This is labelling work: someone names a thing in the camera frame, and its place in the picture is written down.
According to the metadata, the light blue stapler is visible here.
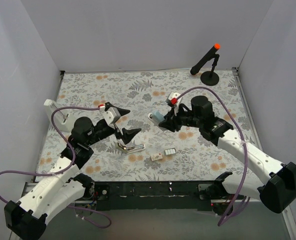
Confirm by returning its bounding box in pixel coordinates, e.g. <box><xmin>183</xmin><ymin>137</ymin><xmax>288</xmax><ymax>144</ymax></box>
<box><xmin>148</xmin><ymin>110</ymin><xmax>165</xmax><ymax>125</ymax></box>

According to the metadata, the beige stapler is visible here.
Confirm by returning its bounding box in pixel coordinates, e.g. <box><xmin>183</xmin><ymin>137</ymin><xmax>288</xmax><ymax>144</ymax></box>
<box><xmin>115</xmin><ymin>142</ymin><xmax>146</xmax><ymax>155</ymax></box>

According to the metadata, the staple tray with staples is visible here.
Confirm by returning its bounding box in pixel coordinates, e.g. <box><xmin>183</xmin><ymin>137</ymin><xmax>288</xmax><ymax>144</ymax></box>
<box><xmin>164</xmin><ymin>148</ymin><xmax>177</xmax><ymax>156</ymax></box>

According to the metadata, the staple box sleeve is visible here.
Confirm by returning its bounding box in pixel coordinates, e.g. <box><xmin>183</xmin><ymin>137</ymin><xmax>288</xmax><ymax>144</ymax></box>
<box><xmin>150</xmin><ymin>152</ymin><xmax>163</xmax><ymax>162</ymax></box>

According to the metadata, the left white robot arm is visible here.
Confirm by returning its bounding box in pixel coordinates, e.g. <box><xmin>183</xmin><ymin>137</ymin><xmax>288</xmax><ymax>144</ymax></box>
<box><xmin>4</xmin><ymin>102</ymin><xmax>141</xmax><ymax>240</ymax></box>

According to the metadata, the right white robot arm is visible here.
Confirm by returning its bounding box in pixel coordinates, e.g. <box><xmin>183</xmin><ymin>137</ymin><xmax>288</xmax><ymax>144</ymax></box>
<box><xmin>158</xmin><ymin>92</ymin><xmax>296</xmax><ymax>214</ymax></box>

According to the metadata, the floral table mat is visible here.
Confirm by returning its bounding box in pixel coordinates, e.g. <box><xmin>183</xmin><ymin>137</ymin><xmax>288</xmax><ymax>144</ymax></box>
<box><xmin>34</xmin><ymin>69</ymin><xmax>267</xmax><ymax>183</ymax></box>

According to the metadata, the white metronome device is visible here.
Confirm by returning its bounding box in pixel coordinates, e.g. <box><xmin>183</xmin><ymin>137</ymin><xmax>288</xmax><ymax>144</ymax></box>
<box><xmin>43</xmin><ymin>99</ymin><xmax>76</xmax><ymax>133</ymax></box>

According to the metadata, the black microphone orange tip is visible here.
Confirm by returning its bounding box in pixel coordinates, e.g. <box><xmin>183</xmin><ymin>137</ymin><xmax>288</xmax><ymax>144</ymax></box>
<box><xmin>190</xmin><ymin>43</ymin><xmax>221</xmax><ymax>76</ymax></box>

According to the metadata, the black microphone stand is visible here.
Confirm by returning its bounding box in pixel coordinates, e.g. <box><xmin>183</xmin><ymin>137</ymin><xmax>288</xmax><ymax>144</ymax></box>
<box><xmin>200</xmin><ymin>54</ymin><xmax>220</xmax><ymax>86</ymax></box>

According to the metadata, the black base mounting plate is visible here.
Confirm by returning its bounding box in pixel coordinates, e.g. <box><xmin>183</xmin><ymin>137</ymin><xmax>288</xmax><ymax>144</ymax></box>
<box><xmin>65</xmin><ymin>181</ymin><xmax>245</xmax><ymax>211</ymax></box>

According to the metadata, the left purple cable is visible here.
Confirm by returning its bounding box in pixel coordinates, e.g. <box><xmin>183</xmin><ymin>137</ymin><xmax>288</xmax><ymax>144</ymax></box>
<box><xmin>0</xmin><ymin>103</ymin><xmax>113</xmax><ymax>229</ymax></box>

